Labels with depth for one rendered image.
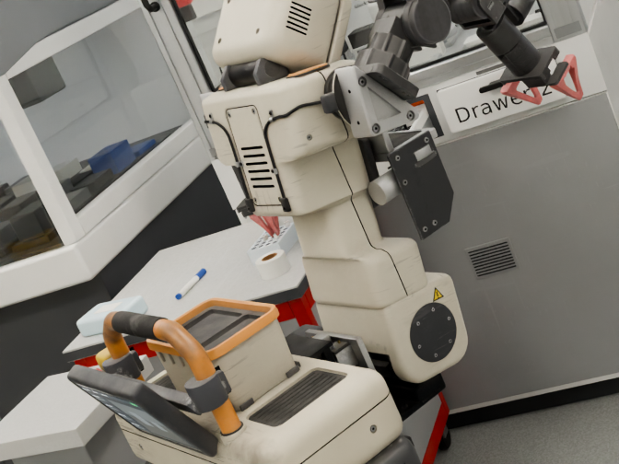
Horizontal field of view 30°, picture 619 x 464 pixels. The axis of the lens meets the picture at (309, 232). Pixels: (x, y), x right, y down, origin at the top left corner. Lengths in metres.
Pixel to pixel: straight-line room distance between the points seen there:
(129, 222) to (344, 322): 1.31
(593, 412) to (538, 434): 0.15
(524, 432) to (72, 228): 1.29
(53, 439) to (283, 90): 0.86
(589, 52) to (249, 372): 1.30
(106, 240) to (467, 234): 0.96
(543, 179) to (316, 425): 1.33
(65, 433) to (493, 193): 1.23
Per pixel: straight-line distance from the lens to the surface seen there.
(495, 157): 2.85
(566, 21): 2.74
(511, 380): 3.11
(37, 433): 2.31
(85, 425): 2.25
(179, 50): 2.98
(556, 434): 3.05
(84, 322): 2.71
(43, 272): 3.09
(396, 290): 1.95
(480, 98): 2.79
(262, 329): 1.80
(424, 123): 2.79
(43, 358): 3.32
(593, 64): 2.76
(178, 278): 2.84
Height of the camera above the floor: 1.50
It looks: 16 degrees down
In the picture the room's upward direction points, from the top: 24 degrees counter-clockwise
